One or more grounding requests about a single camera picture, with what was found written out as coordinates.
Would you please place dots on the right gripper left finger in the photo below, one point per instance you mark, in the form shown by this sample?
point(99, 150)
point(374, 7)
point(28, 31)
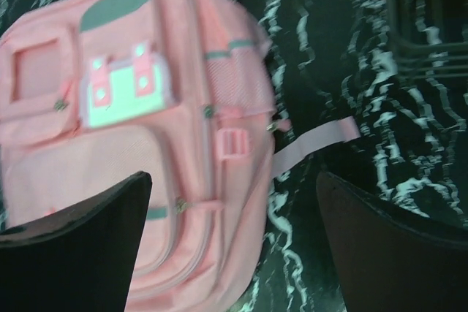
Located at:
point(80, 258)

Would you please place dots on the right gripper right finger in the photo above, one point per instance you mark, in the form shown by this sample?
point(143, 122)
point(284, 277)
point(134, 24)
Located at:
point(388, 258)

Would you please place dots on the pink student backpack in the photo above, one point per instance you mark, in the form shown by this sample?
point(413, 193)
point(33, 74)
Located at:
point(95, 90)

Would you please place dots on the black wire dish rack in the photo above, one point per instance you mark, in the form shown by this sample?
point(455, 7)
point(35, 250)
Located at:
point(428, 38)

